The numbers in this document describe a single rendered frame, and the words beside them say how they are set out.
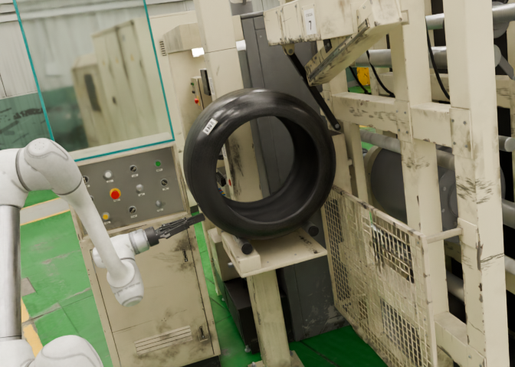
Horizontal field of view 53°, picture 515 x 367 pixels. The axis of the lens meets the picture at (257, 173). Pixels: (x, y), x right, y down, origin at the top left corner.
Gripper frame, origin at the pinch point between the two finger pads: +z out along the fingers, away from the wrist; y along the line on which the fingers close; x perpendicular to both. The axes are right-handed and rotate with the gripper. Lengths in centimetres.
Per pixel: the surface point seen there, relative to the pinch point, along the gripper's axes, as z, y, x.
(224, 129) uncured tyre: 20.4, -12.7, -32.2
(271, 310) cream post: 20, 25, 66
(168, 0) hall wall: 146, 959, -163
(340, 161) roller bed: 72, 18, 5
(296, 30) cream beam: 56, -17, -58
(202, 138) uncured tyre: 12.3, -9.8, -31.5
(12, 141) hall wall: -237, 848, 4
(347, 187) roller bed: 72, 18, 19
